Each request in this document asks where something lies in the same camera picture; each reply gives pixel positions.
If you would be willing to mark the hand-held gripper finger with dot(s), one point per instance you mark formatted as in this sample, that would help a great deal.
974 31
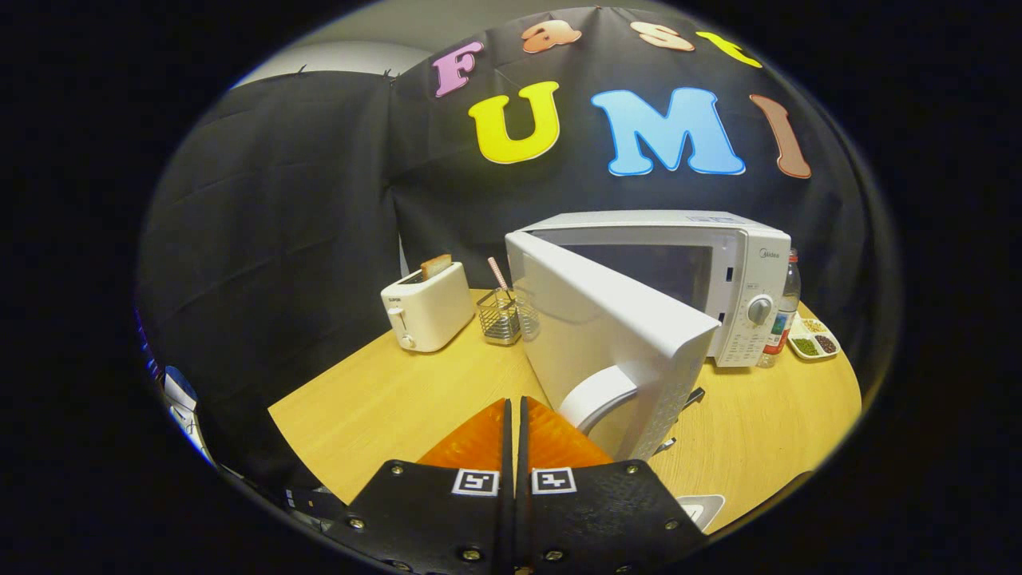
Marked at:
508 519
525 519

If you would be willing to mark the white microwave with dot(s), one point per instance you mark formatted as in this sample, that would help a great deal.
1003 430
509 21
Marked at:
607 335

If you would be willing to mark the white plate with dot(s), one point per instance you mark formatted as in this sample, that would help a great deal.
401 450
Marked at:
703 509

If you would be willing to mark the small black device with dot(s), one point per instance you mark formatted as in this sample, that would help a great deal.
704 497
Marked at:
315 503

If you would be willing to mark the white toaster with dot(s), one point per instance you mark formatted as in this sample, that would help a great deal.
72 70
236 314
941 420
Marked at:
427 315

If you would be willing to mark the toast slice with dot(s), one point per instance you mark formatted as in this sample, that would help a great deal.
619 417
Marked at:
436 266

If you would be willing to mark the clear bottle with red cap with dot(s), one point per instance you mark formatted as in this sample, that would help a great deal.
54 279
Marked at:
781 319

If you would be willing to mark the white divided dish of beans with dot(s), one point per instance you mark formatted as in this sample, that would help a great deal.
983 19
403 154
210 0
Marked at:
814 342

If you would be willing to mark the white and blue object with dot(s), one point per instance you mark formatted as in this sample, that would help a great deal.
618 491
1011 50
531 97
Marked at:
182 399

